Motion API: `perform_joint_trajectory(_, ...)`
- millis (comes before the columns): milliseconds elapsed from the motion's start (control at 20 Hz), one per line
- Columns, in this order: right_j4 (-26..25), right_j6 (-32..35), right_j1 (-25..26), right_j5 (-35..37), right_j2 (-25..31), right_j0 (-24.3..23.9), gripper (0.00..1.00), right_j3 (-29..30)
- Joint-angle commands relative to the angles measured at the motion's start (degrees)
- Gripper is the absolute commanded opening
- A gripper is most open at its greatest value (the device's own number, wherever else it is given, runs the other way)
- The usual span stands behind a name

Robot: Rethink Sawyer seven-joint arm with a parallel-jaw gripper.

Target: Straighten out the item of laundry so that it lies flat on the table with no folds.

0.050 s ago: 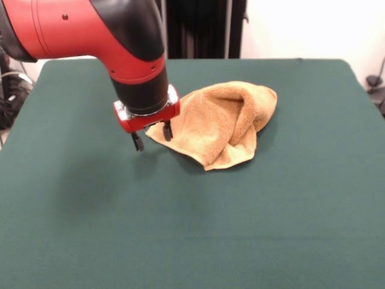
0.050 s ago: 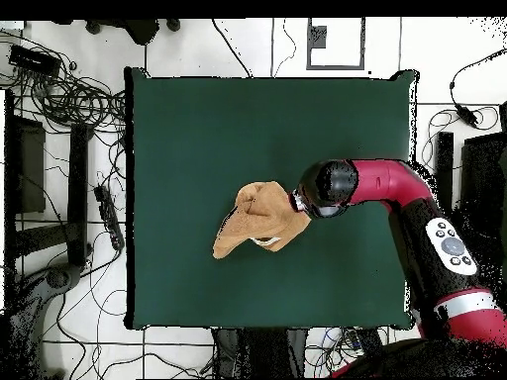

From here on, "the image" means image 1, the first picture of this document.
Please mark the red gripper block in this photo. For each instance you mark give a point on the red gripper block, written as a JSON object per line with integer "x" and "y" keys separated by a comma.
{"x": 144, "y": 122}

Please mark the dark stand foot with knob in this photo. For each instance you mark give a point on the dark stand foot with knob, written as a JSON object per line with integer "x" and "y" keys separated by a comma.
{"x": 9, "y": 102}
{"x": 373, "y": 80}

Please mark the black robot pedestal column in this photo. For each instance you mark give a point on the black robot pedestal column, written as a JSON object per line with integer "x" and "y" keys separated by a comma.
{"x": 204, "y": 30}

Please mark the tan terry towel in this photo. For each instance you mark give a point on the tan terry towel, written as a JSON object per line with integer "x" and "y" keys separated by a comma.
{"x": 216, "y": 120}

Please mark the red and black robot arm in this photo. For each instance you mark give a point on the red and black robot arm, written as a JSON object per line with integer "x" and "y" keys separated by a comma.
{"x": 75, "y": 27}

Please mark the dark green table cloth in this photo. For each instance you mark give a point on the dark green table cloth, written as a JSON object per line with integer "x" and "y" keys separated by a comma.
{"x": 90, "y": 210}

